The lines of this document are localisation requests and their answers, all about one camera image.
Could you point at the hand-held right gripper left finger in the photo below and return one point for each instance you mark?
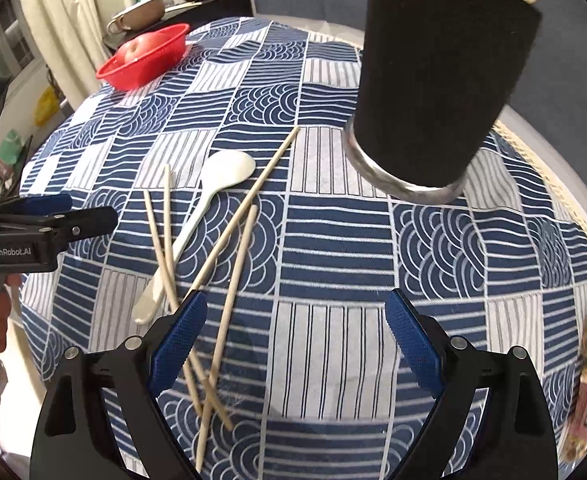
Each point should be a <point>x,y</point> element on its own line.
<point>178,345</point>

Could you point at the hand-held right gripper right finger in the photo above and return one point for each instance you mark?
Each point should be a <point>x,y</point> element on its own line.
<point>416,342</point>

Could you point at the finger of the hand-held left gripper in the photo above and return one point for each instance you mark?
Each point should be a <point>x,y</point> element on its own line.
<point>43,204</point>
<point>88,222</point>

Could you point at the plain white long spoon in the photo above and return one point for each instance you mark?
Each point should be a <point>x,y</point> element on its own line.
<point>228,167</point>

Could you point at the black cylindrical utensil holder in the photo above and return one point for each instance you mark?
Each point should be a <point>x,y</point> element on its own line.
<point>433,85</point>

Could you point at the green bag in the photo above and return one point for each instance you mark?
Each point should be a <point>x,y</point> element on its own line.
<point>8,146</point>

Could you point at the yellow bag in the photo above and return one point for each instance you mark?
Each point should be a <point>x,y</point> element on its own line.
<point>46,107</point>

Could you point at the blue white patterned tablecloth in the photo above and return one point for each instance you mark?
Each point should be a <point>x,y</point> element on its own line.
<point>333,240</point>

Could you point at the red plastic bowl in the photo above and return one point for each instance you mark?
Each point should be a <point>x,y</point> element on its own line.
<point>123,77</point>

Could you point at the red apple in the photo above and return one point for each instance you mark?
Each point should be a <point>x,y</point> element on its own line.
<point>141,47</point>

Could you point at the cream curtain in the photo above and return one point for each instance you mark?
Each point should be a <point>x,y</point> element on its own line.
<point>58,20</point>

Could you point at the beige mug on shelf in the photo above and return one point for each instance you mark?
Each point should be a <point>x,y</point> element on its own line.
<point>143,12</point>

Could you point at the black side table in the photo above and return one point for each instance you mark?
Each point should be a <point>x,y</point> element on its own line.
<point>213,7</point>

